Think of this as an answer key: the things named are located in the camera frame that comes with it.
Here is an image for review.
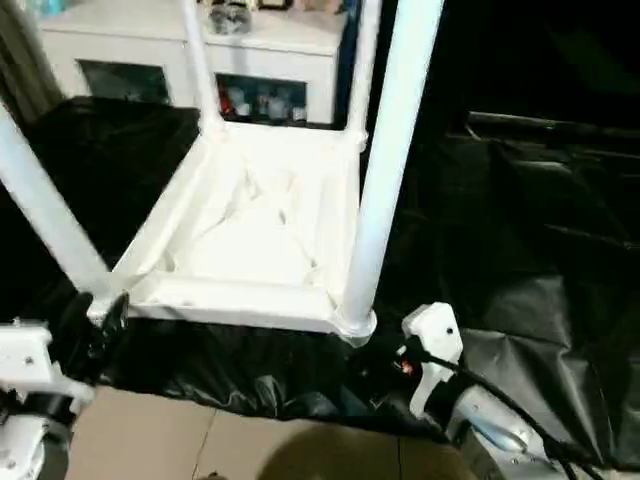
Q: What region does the white plastic table leg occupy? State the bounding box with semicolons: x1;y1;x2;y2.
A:
180;0;227;136
345;0;383;151
335;0;446;346
0;100;113;301

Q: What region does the white plastic table top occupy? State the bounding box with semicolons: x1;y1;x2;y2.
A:
105;125;379;346

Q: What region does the glossy black mat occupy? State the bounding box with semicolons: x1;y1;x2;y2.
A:
0;95;640;469

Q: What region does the grey curtain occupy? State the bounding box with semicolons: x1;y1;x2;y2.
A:
0;0;61;123

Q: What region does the white cabinet with glass doors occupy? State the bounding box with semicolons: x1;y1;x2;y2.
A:
40;0;351;126

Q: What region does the grey metal clutter object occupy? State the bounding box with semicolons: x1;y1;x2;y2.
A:
208;2;255;35

